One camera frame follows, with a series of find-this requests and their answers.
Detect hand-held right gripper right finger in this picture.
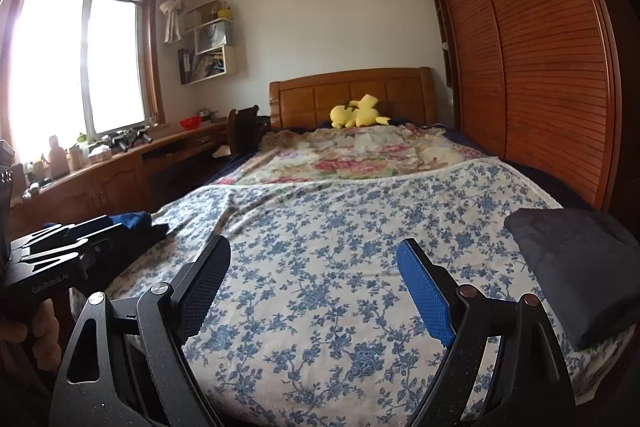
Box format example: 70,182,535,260
396,238,576,427

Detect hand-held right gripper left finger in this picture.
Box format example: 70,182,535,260
49,234,232,427

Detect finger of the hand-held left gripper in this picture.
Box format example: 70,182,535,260
10,215,113,254
22,224,130,284

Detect blue suit jacket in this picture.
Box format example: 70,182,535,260
42,212,153,238

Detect person's left hand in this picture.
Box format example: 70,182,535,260
0,297,60,370

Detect long wooden desk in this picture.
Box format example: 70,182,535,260
0,119,231,233

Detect pink bottle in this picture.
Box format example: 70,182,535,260
47,135,68,178

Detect black metal gadget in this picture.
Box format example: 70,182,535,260
97,125,153,152

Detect blue floral blanket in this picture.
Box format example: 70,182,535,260
70,157,626,427

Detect grey folded garment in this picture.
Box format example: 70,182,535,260
503,208,640,352

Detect pink floral quilt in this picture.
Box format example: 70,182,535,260
215,124,493,188

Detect dark blue bed sheet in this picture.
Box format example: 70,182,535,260
445,127,566,208

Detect dark wooden chair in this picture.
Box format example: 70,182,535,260
227,105,271,155

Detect wood-framed window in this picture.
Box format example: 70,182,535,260
0,0,163,152

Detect yellow plush toy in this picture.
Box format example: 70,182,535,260
330,94,391,129

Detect stack of papers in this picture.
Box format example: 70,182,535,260
192,54,226,80

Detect wooden bed headboard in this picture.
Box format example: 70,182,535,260
268,67,437,130

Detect silver paper bag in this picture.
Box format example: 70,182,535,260
196,24,228,52

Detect tied cream curtain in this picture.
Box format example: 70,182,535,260
160,0,197,42

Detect wooden louvered wardrobe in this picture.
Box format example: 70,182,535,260
417,0,640,212

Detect white wall shelf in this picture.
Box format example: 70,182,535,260
177,0,248,85

